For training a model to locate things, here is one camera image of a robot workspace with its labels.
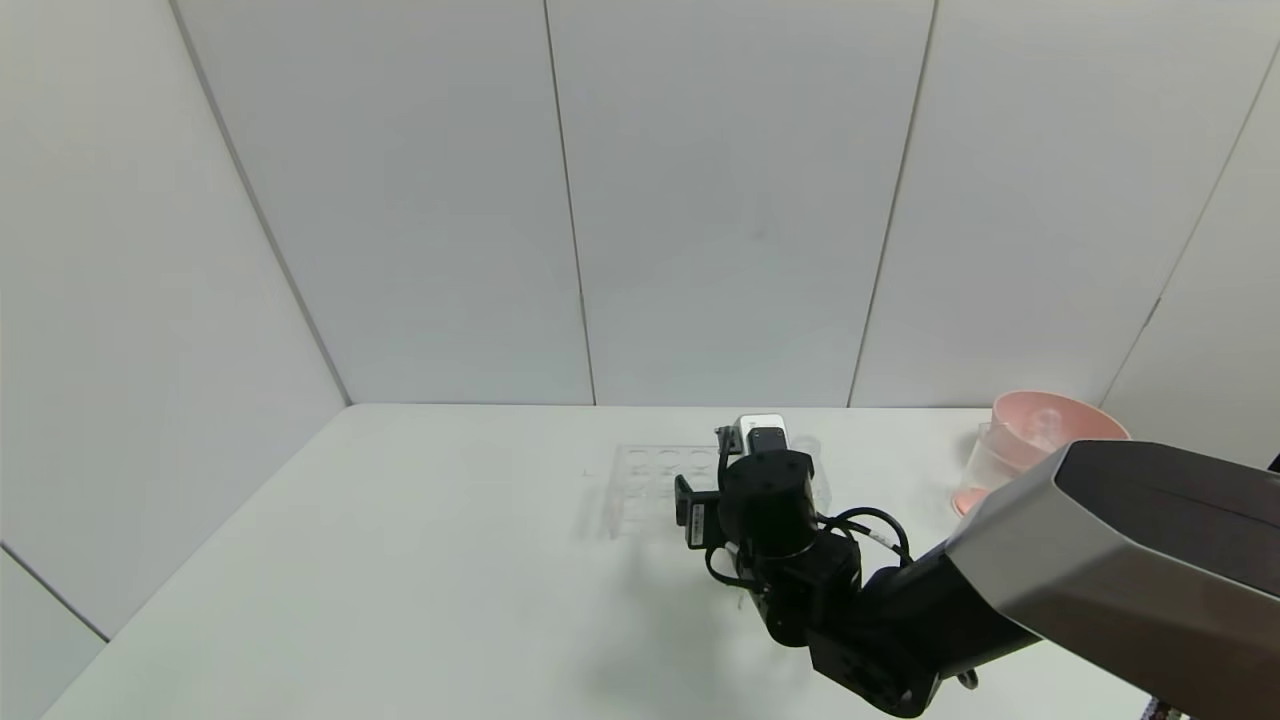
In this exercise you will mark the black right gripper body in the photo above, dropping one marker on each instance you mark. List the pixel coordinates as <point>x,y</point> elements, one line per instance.
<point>696,517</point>

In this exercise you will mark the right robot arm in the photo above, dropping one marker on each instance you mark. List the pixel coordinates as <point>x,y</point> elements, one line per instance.
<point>1100,580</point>

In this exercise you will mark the clear plastic test tube rack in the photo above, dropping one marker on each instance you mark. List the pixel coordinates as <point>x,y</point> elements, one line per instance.
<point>645,490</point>

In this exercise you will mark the blue pigment test tube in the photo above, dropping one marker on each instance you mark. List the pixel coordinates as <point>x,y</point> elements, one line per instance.
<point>806,447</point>

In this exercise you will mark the pink bowl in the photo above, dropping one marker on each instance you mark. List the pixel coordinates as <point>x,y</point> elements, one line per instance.
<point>1080,420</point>

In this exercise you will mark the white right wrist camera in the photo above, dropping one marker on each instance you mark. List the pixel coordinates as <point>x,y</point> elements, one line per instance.
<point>763,432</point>

